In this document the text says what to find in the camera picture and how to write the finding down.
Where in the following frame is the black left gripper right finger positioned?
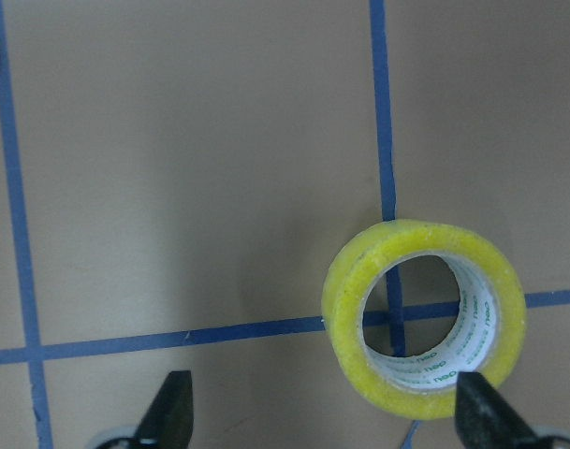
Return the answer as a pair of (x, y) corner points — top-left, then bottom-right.
(454, 371), (538, 448)

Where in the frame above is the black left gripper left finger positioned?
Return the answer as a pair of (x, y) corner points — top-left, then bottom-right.
(134, 370), (193, 448)

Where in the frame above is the yellow packing tape roll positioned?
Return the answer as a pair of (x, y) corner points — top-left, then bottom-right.
(321, 219), (526, 420)

